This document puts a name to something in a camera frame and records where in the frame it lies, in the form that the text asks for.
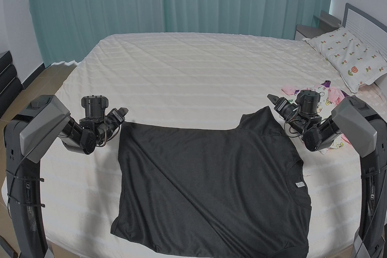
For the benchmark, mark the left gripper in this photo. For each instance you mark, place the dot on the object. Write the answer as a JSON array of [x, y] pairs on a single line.
[[114, 119]]

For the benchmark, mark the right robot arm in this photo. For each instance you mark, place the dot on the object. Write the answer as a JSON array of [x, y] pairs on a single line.
[[356, 126]]

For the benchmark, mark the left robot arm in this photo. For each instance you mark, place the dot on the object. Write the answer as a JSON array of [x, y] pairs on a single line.
[[39, 126]]

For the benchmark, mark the black T-shirt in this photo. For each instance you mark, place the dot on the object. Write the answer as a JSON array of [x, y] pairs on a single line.
[[211, 178]]

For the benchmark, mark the grey bedside table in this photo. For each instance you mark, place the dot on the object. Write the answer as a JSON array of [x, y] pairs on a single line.
[[308, 30]]

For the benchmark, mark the white printed pillow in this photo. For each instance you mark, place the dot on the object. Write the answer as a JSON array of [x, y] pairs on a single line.
[[350, 54]]

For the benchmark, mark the pile of clothes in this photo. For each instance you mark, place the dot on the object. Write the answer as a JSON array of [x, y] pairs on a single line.
[[332, 95]]

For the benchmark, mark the bed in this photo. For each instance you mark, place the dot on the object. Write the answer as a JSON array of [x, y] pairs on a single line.
[[193, 69]]

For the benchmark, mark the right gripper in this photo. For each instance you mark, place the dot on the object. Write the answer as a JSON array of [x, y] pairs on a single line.
[[285, 108]]

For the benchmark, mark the black chest of drawers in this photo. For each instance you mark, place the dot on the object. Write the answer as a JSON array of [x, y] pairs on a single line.
[[7, 75]]

